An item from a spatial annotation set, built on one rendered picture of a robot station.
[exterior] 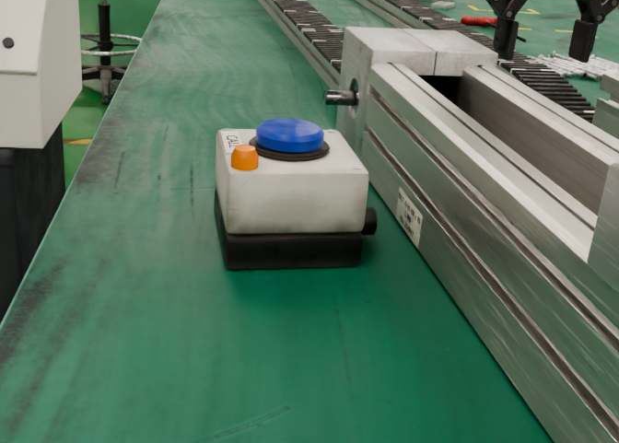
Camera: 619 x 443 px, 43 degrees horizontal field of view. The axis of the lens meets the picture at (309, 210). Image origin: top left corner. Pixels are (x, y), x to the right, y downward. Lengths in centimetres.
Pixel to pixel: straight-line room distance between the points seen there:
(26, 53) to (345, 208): 29
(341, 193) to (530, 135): 14
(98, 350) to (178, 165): 25
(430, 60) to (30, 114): 30
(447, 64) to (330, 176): 20
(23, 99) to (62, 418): 34
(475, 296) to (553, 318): 8
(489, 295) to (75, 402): 20
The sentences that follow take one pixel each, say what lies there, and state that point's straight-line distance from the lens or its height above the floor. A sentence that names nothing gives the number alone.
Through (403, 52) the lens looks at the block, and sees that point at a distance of 59.
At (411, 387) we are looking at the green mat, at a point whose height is 78.
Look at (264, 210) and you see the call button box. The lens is 43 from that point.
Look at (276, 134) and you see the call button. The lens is 44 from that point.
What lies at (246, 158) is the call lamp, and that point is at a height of 85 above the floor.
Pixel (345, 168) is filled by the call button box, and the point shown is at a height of 84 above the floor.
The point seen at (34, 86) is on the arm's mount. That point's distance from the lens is 62.
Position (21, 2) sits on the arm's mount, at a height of 88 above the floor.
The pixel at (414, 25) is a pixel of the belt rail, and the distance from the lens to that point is 118.
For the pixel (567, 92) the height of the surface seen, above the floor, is 81.
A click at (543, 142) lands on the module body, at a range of 49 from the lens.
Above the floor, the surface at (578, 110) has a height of 80.
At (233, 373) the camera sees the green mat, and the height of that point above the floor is 78.
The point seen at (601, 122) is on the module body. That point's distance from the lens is 66.
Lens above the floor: 99
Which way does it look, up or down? 23 degrees down
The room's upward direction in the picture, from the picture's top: 4 degrees clockwise
